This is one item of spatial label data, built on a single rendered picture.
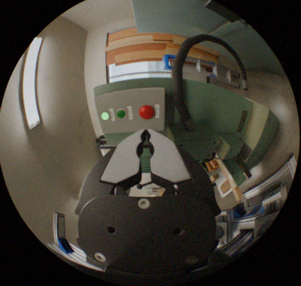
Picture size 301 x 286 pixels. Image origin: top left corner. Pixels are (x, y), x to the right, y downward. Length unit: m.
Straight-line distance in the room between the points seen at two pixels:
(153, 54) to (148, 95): 1.54
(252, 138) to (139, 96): 0.59
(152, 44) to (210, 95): 1.64
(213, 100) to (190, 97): 0.09
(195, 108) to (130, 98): 0.19
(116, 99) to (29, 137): 1.28
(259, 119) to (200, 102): 0.40
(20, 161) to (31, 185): 0.29
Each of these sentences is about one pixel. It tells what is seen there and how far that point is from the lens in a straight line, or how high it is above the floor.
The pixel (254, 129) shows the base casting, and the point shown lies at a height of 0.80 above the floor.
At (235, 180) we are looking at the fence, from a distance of 0.53.
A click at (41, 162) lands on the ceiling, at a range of 1.43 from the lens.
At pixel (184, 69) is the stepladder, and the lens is 1.13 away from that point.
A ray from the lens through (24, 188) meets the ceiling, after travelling 1.43.
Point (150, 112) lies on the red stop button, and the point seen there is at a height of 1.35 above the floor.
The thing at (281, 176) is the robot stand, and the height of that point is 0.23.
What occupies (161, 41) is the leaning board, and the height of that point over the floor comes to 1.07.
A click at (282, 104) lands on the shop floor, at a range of 1.38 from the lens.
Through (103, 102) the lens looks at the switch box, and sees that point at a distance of 0.21.
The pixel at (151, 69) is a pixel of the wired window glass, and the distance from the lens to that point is 1.83.
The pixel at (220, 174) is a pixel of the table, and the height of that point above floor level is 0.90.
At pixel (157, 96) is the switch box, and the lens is 0.18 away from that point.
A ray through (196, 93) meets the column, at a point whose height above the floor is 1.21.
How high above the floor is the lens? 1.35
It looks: 1 degrees up
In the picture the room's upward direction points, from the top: 93 degrees counter-clockwise
